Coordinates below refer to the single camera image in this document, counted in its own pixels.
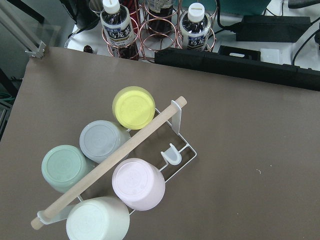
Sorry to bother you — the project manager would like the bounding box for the white plastic cup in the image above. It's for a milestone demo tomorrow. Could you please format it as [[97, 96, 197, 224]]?
[[66, 196, 130, 240]]

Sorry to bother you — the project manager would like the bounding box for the oolong tea bottle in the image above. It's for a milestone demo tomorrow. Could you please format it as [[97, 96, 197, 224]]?
[[100, 0, 139, 61], [179, 2, 211, 51]]

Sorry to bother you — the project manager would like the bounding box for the white wire cup rack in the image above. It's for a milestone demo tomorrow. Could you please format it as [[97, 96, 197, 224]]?
[[30, 109, 197, 230]]

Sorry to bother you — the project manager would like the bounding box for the grey plastic cup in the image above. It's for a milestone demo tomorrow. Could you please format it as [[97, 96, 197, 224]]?
[[79, 120, 131, 164]]

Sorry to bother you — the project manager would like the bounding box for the copper wire bottle rack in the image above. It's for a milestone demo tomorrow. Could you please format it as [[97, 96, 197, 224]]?
[[99, 0, 216, 63]]

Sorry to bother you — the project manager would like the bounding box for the sage green plastic cup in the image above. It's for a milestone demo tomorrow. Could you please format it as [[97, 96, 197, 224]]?
[[41, 145, 96, 193]]

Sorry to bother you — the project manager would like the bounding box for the black power adapter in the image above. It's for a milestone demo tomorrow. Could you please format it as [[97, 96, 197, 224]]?
[[235, 15, 311, 43]]

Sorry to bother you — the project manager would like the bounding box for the left oolong tea bottle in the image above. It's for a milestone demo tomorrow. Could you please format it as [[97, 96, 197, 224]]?
[[100, 0, 139, 61]]

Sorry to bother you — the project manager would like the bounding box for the dark middle drink bottle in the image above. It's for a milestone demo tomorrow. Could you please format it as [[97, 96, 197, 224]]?
[[147, 0, 174, 39]]

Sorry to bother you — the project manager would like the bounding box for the right oolong tea bottle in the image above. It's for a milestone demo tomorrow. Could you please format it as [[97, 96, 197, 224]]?
[[179, 2, 211, 51]]

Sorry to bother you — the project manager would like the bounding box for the pink plastic cup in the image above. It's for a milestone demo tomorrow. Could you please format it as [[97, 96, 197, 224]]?
[[112, 158, 166, 211]]

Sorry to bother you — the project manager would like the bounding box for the aluminium frame bracket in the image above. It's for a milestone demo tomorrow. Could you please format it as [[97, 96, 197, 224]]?
[[24, 40, 48, 59]]

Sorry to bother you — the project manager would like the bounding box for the yellow plastic cup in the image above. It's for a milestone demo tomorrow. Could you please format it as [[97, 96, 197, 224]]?
[[112, 86, 156, 130]]

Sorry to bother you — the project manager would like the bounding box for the long black bar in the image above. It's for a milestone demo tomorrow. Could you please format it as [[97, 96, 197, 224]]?
[[154, 48, 320, 91]]

